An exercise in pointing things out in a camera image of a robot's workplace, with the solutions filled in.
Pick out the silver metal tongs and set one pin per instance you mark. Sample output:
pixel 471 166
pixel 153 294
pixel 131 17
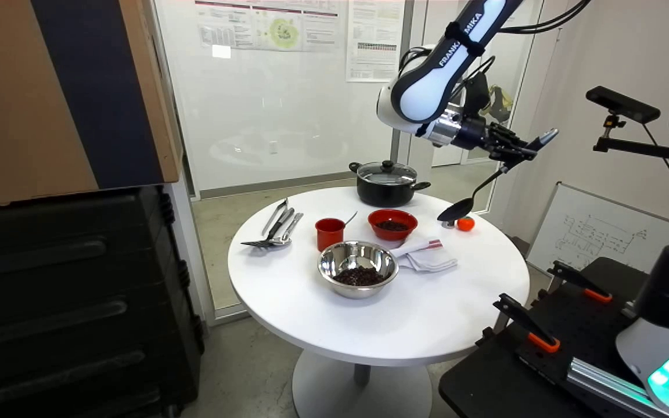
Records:
pixel 276 222

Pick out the black perforated robot platform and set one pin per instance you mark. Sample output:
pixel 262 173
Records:
pixel 504 387

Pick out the aluminium rail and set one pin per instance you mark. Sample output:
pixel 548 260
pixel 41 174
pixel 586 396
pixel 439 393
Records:
pixel 605 385

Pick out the wide paper poster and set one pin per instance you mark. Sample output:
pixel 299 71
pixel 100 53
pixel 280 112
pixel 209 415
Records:
pixel 273 26

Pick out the cardboard box with dark stripe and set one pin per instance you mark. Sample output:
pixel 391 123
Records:
pixel 9 93

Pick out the silver metal bowl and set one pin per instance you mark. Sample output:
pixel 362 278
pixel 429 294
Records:
pixel 359 294

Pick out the white towel with red stripes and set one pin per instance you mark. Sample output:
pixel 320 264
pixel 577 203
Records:
pixel 429 264

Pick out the black camera on stand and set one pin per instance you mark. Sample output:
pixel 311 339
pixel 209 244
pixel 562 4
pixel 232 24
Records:
pixel 620 104

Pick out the whiteboard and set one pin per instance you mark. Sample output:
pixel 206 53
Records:
pixel 598 234

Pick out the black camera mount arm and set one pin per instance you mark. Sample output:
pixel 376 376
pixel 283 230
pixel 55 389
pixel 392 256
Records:
pixel 644 147

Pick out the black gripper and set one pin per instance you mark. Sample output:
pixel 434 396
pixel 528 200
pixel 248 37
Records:
pixel 473 133

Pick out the office chair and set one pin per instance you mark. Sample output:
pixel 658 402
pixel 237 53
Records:
pixel 501 101

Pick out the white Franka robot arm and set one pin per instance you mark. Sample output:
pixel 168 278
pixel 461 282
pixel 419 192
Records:
pixel 428 85

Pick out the black hard case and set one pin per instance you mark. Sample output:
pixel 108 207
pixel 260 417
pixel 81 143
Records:
pixel 63 310

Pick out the black cooking pot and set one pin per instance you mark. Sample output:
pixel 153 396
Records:
pixel 383 193

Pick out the small silver spoon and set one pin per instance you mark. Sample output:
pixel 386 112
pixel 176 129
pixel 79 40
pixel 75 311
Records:
pixel 352 219

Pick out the small orange round container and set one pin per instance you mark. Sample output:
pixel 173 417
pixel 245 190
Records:
pixel 465 224

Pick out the narrow paper poster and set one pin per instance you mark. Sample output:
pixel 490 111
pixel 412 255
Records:
pixel 374 37

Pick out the glass pot lid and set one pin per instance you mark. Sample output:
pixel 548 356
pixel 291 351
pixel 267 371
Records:
pixel 383 174

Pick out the dark beans pile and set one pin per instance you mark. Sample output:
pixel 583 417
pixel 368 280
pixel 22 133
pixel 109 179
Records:
pixel 359 275
pixel 392 226

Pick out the small grey shaker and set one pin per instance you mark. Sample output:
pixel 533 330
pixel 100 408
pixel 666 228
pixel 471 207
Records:
pixel 447 224

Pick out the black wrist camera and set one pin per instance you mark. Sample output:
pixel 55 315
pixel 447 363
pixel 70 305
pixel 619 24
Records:
pixel 477 96

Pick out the white table pedestal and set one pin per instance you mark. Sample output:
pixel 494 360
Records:
pixel 359 390

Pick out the red bowl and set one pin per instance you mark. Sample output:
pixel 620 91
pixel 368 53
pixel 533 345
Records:
pixel 392 235

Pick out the red mug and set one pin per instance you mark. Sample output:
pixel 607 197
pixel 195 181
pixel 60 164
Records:
pixel 327 235

